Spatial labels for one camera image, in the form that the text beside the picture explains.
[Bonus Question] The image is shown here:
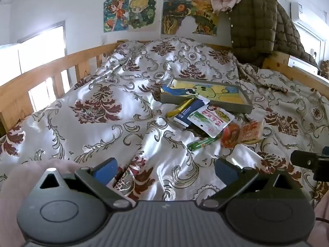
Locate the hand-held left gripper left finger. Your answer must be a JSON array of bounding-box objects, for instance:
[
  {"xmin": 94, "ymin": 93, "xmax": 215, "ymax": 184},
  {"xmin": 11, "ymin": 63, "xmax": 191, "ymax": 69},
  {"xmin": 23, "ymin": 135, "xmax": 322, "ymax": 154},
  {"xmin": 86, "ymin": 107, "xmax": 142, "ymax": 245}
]
[{"xmin": 38, "ymin": 157, "xmax": 132, "ymax": 209}]

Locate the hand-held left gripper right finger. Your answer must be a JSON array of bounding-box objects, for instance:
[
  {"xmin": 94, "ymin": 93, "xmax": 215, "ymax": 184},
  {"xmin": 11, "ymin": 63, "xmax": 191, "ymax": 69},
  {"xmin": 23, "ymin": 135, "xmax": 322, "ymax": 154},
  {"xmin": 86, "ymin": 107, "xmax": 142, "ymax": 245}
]
[{"xmin": 199, "ymin": 158, "xmax": 297, "ymax": 209}]

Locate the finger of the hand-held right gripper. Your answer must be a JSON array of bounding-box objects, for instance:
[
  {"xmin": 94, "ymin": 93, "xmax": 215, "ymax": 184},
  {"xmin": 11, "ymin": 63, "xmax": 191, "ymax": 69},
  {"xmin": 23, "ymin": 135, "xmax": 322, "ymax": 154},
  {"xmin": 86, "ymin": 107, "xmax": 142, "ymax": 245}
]
[{"xmin": 290, "ymin": 147, "xmax": 329, "ymax": 181}]

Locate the green stick snack packet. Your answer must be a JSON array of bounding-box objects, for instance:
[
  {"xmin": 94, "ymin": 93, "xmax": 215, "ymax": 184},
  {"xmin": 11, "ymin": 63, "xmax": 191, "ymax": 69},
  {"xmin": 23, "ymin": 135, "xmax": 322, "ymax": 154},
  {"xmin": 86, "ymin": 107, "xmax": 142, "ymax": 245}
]
[{"xmin": 187, "ymin": 136, "xmax": 221, "ymax": 151}]

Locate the round orange snack packet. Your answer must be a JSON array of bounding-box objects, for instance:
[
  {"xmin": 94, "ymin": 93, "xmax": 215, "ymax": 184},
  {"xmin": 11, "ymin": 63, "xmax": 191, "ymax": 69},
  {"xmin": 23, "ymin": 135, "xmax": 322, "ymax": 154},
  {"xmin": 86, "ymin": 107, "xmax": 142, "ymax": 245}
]
[{"xmin": 221, "ymin": 123, "xmax": 241, "ymax": 148}]

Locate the orange printed snack packet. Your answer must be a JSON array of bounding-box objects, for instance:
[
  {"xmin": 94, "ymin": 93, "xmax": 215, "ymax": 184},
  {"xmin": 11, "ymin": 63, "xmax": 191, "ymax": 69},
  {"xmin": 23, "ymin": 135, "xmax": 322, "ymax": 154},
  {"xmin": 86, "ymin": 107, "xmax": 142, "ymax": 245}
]
[{"xmin": 239, "ymin": 120, "xmax": 265, "ymax": 144}]

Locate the white green snack packet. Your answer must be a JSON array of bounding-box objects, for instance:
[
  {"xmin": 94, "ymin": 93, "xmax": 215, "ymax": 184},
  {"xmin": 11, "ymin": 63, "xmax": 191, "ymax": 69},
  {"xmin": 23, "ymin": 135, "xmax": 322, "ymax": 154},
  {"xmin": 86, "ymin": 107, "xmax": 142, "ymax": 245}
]
[{"xmin": 187, "ymin": 105, "xmax": 235, "ymax": 138}]

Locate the grey tray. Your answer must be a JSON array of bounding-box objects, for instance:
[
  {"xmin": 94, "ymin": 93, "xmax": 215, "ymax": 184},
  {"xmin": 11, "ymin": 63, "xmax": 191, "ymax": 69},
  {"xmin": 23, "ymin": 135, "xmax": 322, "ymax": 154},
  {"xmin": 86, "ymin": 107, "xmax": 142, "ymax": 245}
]
[{"xmin": 160, "ymin": 78, "xmax": 254, "ymax": 114}]

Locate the blue snack packet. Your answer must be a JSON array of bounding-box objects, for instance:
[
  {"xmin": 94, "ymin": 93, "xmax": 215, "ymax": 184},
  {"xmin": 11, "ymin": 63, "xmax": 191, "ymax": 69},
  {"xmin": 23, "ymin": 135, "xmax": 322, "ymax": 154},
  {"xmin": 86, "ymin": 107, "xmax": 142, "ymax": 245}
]
[{"xmin": 173, "ymin": 95, "xmax": 211, "ymax": 128}]

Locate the yellow snack bar packet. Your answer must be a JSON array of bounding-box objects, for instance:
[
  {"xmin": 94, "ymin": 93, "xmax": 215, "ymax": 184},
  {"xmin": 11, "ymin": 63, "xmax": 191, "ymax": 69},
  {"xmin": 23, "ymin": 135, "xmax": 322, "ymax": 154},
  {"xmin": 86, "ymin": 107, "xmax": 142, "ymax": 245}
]
[{"xmin": 167, "ymin": 98, "xmax": 194, "ymax": 117}]

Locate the floral bed blanket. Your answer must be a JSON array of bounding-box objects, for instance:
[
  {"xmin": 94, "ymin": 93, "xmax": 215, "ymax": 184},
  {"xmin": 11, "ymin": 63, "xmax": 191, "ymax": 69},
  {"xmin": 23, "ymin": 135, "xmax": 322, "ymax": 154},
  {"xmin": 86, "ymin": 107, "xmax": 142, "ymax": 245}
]
[{"xmin": 0, "ymin": 36, "xmax": 329, "ymax": 211}]

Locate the wooden bed end board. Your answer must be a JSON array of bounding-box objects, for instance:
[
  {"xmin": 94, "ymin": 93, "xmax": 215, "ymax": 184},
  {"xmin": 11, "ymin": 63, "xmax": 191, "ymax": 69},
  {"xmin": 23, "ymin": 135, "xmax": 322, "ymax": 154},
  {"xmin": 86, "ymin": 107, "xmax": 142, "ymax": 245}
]
[{"xmin": 262, "ymin": 51, "xmax": 329, "ymax": 99}]

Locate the white box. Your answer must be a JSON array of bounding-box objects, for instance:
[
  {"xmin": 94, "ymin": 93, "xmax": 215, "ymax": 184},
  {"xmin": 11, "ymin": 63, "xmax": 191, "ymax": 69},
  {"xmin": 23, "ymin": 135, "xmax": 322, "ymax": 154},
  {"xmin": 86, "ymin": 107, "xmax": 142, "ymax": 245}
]
[{"xmin": 288, "ymin": 55, "xmax": 320, "ymax": 75}]

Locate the window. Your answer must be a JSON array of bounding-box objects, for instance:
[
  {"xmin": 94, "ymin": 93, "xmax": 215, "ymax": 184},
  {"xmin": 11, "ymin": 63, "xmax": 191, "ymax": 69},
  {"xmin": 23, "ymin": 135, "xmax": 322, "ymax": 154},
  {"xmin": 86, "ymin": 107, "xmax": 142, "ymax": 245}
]
[{"xmin": 0, "ymin": 21, "xmax": 68, "ymax": 106}]

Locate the white air conditioner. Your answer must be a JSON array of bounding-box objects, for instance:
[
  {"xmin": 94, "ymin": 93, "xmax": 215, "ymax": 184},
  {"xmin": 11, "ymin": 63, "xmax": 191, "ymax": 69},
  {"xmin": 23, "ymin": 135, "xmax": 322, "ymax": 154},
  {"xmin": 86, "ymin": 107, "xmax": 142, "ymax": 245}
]
[{"xmin": 290, "ymin": 2, "xmax": 328, "ymax": 35}]

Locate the olive quilted jacket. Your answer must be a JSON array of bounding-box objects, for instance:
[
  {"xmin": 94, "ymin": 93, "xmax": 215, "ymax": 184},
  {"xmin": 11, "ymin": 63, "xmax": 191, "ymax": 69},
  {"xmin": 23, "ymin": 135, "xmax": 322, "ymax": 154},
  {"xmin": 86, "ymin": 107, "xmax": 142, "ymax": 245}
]
[{"xmin": 229, "ymin": 0, "xmax": 319, "ymax": 69}]

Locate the wooden bed side rail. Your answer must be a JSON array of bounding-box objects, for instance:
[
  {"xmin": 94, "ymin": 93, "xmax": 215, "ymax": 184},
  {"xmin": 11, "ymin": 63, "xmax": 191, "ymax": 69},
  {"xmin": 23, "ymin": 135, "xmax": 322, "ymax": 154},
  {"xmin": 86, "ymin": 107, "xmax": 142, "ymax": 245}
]
[{"xmin": 0, "ymin": 41, "xmax": 129, "ymax": 137}]

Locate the orange-haired figure wall poster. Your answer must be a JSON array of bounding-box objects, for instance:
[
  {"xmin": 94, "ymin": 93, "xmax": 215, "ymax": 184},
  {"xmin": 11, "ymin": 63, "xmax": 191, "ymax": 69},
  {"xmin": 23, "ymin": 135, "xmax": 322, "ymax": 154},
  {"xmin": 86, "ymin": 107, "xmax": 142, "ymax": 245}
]
[{"xmin": 103, "ymin": 0, "xmax": 129, "ymax": 33}]

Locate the blond figure wall poster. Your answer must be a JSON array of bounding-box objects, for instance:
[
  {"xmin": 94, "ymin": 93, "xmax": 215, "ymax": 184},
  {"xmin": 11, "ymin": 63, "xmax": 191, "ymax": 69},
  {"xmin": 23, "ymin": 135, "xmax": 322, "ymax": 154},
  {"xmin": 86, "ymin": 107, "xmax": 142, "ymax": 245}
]
[{"xmin": 128, "ymin": 0, "xmax": 158, "ymax": 32}]

